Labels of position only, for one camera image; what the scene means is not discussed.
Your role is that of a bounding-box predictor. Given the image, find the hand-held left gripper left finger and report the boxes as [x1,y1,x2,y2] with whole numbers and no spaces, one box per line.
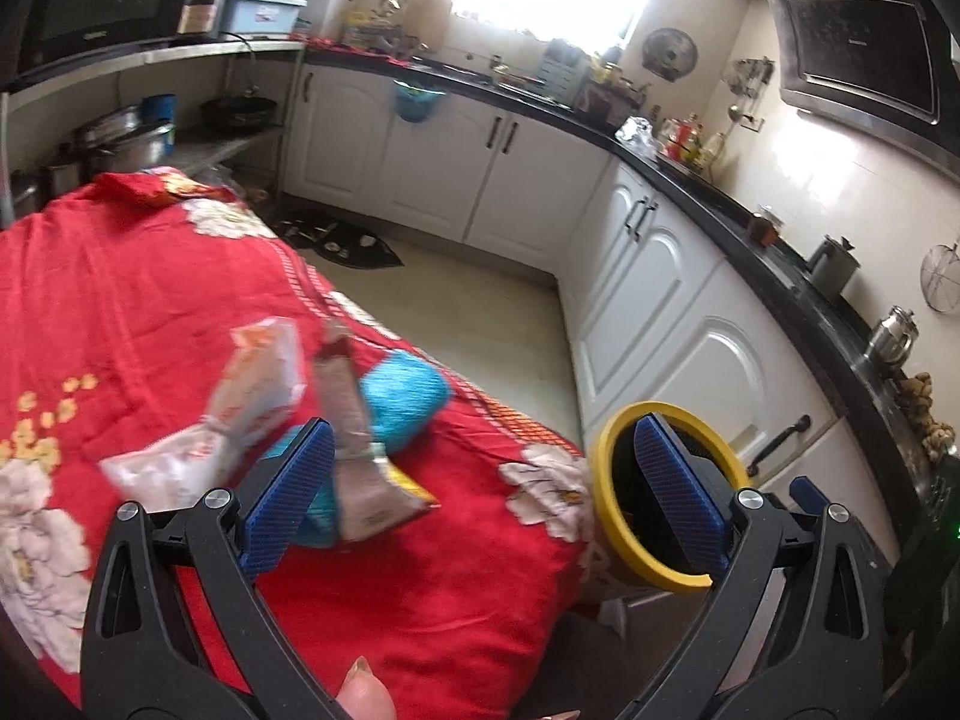
[79,418,338,720]

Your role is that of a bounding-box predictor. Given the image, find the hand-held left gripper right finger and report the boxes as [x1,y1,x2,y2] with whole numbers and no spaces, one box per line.
[632,414,890,720]

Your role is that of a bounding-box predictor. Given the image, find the yellow rimmed trash bin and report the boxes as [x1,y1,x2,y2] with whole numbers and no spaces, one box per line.
[589,401,752,595]

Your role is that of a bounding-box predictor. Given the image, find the person's left hand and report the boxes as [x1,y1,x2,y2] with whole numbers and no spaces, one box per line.
[336,656,398,720]

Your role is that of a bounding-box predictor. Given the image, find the brown snack packet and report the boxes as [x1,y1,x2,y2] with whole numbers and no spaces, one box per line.
[313,322,440,542]

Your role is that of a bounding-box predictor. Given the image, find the clear plastic snack packet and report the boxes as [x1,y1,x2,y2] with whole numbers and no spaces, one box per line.
[101,315,308,500]

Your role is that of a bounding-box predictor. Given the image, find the pile of ginger roots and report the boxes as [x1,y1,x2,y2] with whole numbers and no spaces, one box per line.
[900,373,958,460]

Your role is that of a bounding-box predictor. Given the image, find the blue foam net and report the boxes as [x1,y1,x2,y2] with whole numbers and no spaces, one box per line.
[358,356,452,455]

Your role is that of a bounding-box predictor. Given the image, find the steel teapot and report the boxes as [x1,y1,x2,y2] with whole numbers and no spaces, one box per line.
[868,305,920,369]

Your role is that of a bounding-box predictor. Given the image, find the dark floor mat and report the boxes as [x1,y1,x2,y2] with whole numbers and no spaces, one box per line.
[277,208,407,272]

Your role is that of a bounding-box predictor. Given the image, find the red floral blanket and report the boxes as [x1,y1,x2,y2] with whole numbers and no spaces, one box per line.
[0,169,627,720]

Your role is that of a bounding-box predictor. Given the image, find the black kitchen countertop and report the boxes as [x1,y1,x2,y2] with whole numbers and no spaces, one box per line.
[304,49,960,527]

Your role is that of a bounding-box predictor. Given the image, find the white kitchen cabinets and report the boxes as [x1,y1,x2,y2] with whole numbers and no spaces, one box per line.
[281,64,901,616]

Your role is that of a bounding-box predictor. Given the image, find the row of seasoning bottles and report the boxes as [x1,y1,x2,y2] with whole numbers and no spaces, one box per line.
[652,112,728,175]

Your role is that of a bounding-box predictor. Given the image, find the large steel pot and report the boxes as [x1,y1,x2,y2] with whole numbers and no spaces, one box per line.
[82,124,175,175]

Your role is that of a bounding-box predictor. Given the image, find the black wok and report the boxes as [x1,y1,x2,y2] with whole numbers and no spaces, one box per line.
[201,94,277,129]

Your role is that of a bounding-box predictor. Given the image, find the small steel pot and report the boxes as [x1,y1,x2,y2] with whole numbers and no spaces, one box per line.
[41,157,84,197]

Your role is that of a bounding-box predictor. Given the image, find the blue pot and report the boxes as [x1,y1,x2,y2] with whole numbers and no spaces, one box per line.
[142,94,178,148]

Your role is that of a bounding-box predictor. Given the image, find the teal hanging basket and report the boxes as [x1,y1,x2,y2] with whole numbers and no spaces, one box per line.
[392,79,443,125]

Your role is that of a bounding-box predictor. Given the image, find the steel pan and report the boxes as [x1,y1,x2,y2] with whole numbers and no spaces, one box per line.
[75,105,148,148]

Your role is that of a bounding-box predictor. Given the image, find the hanging kitchen utensils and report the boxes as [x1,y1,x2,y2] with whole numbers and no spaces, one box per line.
[724,56,774,130]

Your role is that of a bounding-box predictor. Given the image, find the blue dish rack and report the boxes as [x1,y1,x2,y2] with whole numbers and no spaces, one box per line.
[541,41,590,103]

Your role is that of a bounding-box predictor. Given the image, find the stone shelf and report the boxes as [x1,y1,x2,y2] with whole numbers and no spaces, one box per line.
[0,37,308,100]

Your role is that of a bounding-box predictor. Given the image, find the blue plastic box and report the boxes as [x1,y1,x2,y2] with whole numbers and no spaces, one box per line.
[221,0,311,38]

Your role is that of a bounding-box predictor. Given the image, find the black range hood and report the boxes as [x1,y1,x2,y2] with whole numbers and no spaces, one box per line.
[754,0,960,185]

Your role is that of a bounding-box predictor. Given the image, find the dark lidded jar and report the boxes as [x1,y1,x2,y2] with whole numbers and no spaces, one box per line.
[178,0,227,35]

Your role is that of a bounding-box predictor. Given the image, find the cream plastic jug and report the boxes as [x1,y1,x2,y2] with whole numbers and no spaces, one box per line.
[395,0,454,43]

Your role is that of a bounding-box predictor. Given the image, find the black microwave oven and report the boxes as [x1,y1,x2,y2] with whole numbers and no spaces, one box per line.
[15,0,208,77]

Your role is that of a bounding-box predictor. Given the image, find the wire strainer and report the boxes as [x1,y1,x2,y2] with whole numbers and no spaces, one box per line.
[921,236,960,313]

